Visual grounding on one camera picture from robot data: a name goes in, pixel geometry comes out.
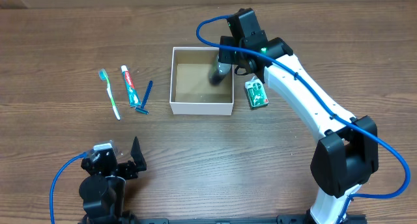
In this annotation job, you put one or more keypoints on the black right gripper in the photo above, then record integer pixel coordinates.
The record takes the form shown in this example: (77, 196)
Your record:
(226, 56)

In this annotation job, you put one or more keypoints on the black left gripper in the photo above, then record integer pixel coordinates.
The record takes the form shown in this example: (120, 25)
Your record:
(139, 160)

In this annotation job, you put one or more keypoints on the blue foam pump bottle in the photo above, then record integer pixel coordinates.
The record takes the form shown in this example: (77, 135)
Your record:
(218, 71)

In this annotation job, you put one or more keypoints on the blue disposable razor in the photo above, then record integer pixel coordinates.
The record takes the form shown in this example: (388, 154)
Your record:
(141, 108)

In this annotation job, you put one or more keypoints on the teal Colgate toothpaste tube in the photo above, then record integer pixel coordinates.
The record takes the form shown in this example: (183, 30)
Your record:
(131, 90)

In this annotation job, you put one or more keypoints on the green white toothbrush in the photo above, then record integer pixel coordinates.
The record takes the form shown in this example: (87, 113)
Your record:
(104, 77)

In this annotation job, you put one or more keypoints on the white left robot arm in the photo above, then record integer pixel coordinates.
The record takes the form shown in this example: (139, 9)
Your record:
(103, 190)

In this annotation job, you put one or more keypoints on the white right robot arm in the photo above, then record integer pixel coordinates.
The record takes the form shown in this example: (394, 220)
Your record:
(346, 154)

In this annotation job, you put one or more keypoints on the white cardboard box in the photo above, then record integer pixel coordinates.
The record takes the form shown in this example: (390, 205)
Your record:
(191, 92)

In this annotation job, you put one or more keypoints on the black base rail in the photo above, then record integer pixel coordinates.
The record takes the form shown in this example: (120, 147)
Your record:
(228, 220)

